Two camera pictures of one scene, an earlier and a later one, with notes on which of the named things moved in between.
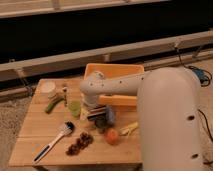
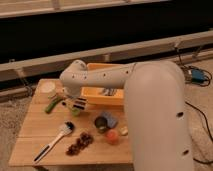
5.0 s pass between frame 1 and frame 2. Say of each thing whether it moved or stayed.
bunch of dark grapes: stayed
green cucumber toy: stayed
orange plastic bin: stayed
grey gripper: moved
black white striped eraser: moved
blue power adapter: stayed
